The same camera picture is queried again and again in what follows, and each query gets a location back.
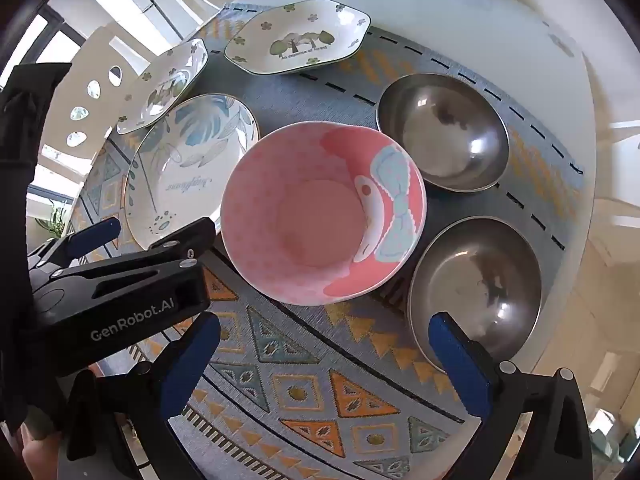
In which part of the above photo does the steel bowl red exterior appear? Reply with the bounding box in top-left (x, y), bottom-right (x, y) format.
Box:
top-left (375, 73), bottom-right (511, 192)

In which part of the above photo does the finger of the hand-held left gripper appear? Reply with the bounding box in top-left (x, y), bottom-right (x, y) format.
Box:
top-left (30, 217), bottom-right (122, 272)
top-left (147, 217), bottom-right (217, 266)

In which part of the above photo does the patterned blue table mat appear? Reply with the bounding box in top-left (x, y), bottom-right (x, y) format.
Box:
top-left (65, 2), bottom-right (586, 480)

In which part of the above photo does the steel bowl blue exterior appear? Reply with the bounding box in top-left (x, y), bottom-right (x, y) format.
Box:
top-left (407, 216), bottom-right (544, 376)

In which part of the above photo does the window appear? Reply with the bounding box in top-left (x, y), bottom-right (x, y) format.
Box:
top-left (0, 0), bottom-right (86, 111)

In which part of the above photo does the round leaf-print plate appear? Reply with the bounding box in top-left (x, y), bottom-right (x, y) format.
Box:
top-left (122, 93), bottom-right (261, 252)

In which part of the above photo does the person's left forearm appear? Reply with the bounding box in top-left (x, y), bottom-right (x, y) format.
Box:
top-left (20, 437), bottom-right (63, 480)

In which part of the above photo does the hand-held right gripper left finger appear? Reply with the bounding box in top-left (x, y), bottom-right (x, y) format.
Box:
top-left (65, 311), bottom-right (222, 480)

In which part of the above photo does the green potted plant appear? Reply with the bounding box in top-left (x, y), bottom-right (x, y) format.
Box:
top-left (35, 200), bottom-right (71, 246)

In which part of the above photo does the pink ceramic bowl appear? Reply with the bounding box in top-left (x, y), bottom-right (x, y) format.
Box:
top-left (220, 121), bottom-right (427, 307)

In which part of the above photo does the white hexagonal tree-print plate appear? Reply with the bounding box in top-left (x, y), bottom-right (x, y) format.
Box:
top-left (223, 0), bottom-right (372, 77)

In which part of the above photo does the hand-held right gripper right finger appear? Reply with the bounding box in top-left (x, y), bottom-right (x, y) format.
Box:
top-left (427, 311), bottom-right (594, 480)

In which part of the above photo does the white plate flower print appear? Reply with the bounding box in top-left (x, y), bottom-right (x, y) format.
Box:
top-left (116, 38), bottom-right (209, 136)

